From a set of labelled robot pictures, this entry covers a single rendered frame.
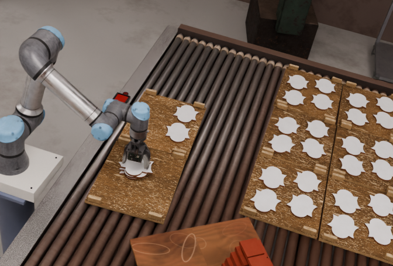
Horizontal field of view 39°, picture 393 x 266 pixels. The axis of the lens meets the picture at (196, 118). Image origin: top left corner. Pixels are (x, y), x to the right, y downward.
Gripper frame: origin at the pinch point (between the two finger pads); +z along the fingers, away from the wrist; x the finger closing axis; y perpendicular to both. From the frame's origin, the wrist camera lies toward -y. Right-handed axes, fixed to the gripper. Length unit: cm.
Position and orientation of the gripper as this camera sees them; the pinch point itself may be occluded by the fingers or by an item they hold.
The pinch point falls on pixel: (135, 163)
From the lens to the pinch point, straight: 249.7
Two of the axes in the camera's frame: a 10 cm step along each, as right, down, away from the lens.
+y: -1.8, 6.1, -7.7
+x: 9.7, 2.2, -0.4
